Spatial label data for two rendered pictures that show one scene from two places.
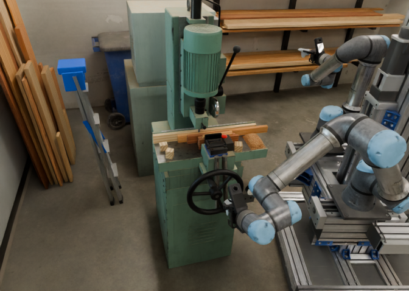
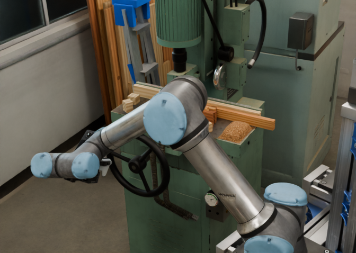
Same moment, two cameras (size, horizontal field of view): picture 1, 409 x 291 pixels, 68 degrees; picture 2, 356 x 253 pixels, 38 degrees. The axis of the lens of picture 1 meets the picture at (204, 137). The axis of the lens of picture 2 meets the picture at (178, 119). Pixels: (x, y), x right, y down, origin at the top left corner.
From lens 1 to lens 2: 1.45 m
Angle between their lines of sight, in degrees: 42
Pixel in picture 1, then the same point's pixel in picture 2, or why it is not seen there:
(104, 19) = not seen: outside the picture
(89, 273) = (68, 229)
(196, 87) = (159, 31)
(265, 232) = (38, 163)
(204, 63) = (163, 2)
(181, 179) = (134, 144)
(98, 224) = (117, 195)
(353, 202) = not seen: hidden behind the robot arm
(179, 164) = not seen: hidden behind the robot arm
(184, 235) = (144, 229)
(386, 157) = (152, 125)
